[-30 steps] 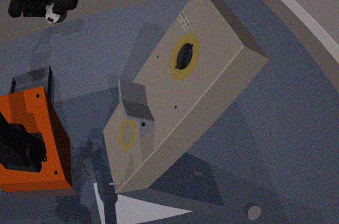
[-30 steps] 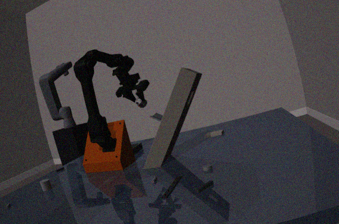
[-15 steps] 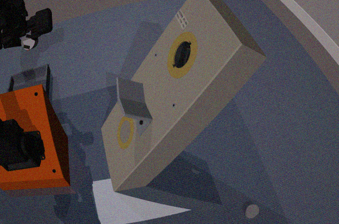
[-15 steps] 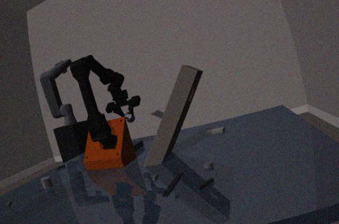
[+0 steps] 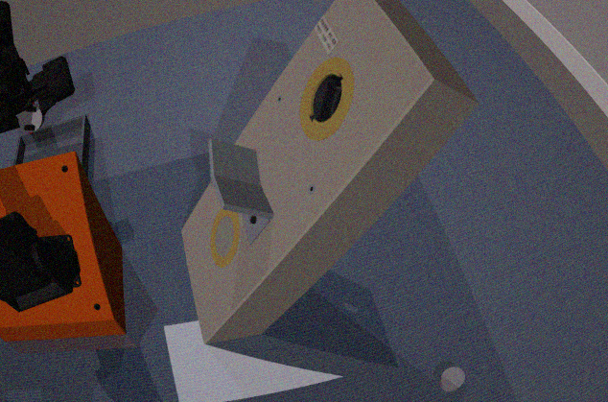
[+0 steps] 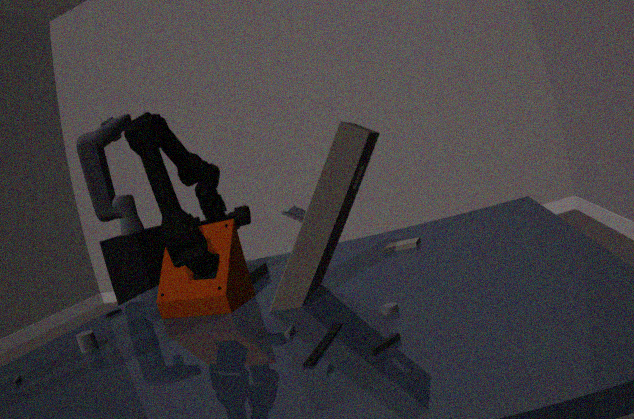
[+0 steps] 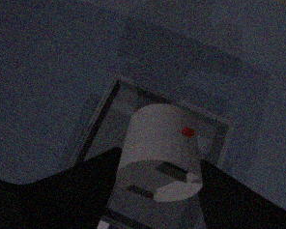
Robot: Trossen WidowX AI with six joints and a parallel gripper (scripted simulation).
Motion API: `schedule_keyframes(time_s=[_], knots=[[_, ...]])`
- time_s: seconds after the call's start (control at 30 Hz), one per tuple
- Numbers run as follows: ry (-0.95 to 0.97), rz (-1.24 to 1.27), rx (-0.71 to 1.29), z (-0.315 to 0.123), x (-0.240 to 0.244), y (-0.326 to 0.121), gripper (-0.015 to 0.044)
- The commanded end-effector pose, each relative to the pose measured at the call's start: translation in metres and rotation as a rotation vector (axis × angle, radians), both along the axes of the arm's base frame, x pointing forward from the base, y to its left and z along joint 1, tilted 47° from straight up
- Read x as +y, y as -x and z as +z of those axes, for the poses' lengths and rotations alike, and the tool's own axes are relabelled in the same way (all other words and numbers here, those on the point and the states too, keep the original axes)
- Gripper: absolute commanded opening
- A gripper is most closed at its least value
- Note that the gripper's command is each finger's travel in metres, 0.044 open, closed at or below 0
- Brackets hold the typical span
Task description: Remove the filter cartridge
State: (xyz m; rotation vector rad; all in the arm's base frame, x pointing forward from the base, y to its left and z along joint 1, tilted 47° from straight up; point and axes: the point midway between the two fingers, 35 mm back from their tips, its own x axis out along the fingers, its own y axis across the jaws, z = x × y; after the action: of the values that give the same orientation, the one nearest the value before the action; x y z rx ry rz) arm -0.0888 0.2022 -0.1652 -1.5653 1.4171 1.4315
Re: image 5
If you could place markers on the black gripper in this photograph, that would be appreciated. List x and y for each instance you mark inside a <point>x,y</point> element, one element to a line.
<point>49,86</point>

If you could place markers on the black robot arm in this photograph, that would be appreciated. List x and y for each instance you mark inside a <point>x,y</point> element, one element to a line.
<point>33,270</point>

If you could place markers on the beige service panel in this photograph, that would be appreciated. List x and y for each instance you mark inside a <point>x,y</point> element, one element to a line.
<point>366,103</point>

